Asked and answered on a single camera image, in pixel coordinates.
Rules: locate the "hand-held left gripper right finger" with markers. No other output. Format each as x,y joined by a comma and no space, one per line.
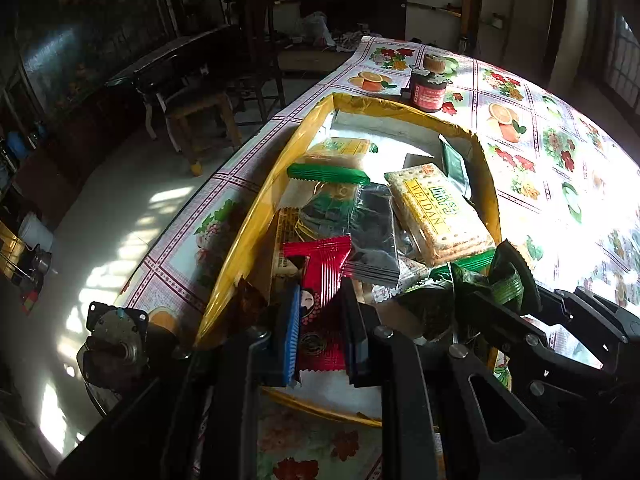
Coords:
357,342

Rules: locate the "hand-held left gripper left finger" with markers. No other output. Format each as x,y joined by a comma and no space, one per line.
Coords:
290,340

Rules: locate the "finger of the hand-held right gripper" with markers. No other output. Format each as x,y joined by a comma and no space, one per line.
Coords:
500,320
575,310

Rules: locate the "green striped snack packet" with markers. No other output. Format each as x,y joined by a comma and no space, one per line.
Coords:
505,275

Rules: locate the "red striped snack packet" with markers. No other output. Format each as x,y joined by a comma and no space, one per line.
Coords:
320,280

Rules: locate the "brown cake packet with label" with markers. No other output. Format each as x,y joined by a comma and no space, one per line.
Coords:
286,240

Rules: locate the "black silver snack packet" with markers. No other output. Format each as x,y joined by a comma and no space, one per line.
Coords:
375,235

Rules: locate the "cracker packet with green ends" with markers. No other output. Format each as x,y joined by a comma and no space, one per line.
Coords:
440,215
330,172

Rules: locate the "dark green snack packet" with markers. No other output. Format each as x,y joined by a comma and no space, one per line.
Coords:
455,167

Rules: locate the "white box with yellow tape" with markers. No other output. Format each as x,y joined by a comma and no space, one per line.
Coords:
380,132

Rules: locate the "black metal motor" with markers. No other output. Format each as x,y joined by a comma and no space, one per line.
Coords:
112,340

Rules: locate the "dark jar with cork lid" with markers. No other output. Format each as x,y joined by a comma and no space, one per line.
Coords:
429,92

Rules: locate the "wooden stool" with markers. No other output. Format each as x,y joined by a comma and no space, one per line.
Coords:
200,110

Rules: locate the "metal pot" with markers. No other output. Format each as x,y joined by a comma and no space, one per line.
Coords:
41,261

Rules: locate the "white bucket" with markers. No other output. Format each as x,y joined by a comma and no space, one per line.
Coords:
35,232

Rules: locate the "dark wooden chair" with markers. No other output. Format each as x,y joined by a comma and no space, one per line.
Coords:
257,45

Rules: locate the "dark long wooden table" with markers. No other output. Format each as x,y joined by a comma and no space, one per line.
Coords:
175,62

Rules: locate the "white plastic bag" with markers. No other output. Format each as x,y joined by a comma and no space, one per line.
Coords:
316,27

